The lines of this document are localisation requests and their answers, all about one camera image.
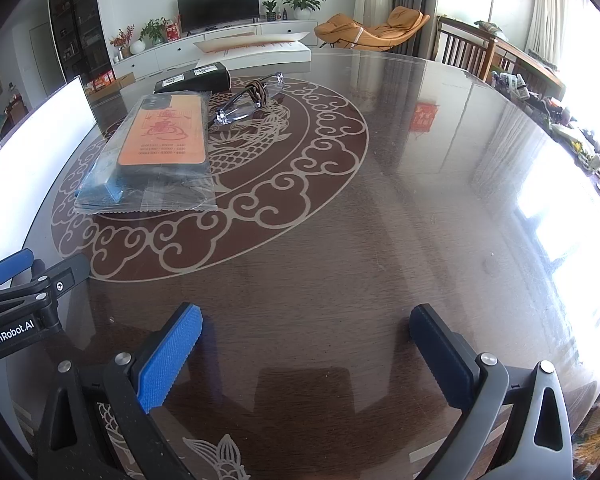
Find cardboard box with colourful packs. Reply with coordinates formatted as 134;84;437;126
87;71;135;96

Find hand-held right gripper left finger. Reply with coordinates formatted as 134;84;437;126
36;302;204;480

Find blue packet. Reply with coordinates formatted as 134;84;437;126
75;164;127;207

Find orange lounge chair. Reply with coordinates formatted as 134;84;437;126
313;6;431;52

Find black television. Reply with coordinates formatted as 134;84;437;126
176;0;260;34

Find large green plant white pot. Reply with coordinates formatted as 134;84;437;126
281;0;326;21

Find red flowers in vase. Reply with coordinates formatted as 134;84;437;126
109;25;136;61

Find brown cord tie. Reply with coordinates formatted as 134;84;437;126
243;80;274;109

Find black box with white label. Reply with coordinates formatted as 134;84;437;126
153;62;231;94

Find cream flat cardboard box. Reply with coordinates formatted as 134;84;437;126
192;31;313;64

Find white television cabinet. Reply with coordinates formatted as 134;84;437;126
111;19;315;79

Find dark wooden chair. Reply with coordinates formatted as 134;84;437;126
435;16;499;84

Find light curtain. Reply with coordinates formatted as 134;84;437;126
527;0;571;69

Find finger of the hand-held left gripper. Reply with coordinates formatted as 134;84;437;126
42;253;91;297
0;248;46;293

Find clear-frame glasses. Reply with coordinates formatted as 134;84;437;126
212;72;286;126

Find leafy green plant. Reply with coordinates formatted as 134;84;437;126
138;17;170;46

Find dark display cabinet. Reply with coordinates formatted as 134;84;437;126
47;0;114;94

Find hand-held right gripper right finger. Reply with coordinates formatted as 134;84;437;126
410;302;577;480

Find orange phone case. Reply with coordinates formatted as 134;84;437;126
74;91;219;217

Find white panel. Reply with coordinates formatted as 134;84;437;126
0;75;99;269

